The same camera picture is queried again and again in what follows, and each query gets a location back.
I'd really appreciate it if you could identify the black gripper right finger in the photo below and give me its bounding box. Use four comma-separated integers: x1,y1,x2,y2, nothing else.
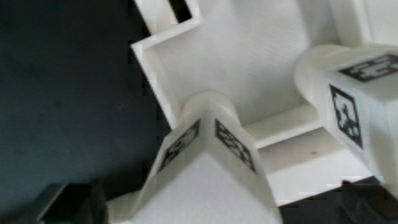
337,181,398,224

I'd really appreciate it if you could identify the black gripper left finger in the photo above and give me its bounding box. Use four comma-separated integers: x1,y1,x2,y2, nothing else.
35,180,108,224

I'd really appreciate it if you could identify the white chair leg block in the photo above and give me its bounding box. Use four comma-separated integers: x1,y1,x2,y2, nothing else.
108,92,282,224

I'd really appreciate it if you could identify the white chair leg with tag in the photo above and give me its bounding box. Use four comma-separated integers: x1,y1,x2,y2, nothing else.
294,45,398,197

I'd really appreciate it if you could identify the white chair seat part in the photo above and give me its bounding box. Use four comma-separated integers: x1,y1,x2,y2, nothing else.
129,0,398,208

